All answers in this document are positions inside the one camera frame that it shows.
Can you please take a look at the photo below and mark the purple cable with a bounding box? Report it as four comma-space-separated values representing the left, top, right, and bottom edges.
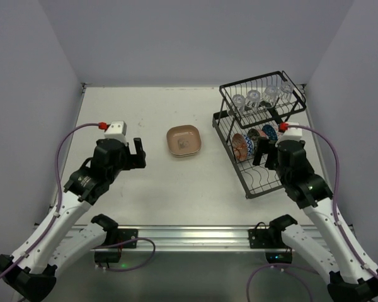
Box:
246, 123, 378, 302
0, 121, 156, 289

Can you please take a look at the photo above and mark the blue dotted small bowl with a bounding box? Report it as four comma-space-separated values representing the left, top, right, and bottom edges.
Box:
262, 125, 278, 141

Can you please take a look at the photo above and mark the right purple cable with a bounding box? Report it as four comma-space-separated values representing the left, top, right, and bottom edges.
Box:
246, 123, 378, 302

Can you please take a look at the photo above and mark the black wire dish rack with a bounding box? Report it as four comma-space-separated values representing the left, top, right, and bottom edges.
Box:
212, 71, 306, 199

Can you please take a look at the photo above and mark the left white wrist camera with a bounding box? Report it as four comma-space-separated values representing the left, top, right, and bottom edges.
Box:
104, 121, 127, 145

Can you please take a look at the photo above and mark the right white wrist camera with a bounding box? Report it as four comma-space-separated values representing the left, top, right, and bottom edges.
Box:
276, 122, 302, 145

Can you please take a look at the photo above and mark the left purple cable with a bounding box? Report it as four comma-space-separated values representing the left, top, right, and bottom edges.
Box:
0, 121, 156, 289

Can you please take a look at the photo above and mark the dark green small bowl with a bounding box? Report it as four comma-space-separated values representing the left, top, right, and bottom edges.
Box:
247, 128, 261, 149

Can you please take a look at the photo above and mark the white red patterned bowl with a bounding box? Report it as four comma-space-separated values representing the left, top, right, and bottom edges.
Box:
273, 126, 283, 140

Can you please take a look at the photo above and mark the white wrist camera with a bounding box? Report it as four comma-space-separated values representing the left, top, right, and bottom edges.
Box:
276, 122, 302, 145
104, 121, 127, 145

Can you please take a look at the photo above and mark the brown square panda plate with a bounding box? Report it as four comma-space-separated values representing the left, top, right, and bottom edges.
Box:
166, 125, 202, 153

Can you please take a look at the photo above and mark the aluminium mounting rail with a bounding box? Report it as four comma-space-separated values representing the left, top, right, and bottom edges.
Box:
62, 225, 360, 252

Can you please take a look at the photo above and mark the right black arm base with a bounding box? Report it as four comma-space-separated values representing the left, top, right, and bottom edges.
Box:
248, 220, 293, 264

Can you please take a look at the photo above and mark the clear glass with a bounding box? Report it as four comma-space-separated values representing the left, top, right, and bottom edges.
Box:
231, 94, 246, 115
278, 81, 294, 103
245, 89, 261, 111
261, 85, 278, 108

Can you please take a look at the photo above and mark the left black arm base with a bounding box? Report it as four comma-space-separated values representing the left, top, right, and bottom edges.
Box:
94, 228, 139, 267

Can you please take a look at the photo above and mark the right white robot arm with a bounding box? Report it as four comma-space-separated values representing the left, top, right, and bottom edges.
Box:
255, 140, 378, 301

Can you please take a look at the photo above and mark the blue zigzag small bowl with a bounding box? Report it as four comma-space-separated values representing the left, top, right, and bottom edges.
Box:
242, 135, 255, 158

